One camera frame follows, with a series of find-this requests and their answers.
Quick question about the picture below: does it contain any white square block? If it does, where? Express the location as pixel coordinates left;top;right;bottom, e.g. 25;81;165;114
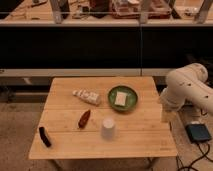
115;91;127;106

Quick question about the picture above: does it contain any green plate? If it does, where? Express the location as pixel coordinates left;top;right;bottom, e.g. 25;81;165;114
108;85;138;112

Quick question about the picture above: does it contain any wooden table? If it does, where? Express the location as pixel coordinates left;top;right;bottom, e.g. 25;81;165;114
29;77;177;159

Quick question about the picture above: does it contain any long workbench shelf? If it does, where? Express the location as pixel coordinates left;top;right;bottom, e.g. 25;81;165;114
0;0;213;27

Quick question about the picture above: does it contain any black floor cable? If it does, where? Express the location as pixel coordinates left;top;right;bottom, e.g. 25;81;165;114
175;142;213;171

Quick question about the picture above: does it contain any black foot pedal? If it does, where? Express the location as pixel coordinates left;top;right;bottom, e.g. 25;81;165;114
185;124;212;143

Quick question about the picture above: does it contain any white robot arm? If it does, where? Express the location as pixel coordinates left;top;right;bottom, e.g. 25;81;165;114
160;63;213;115

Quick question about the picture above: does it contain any brown oblong object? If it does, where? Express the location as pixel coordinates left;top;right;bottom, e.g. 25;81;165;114
78;110;91;128

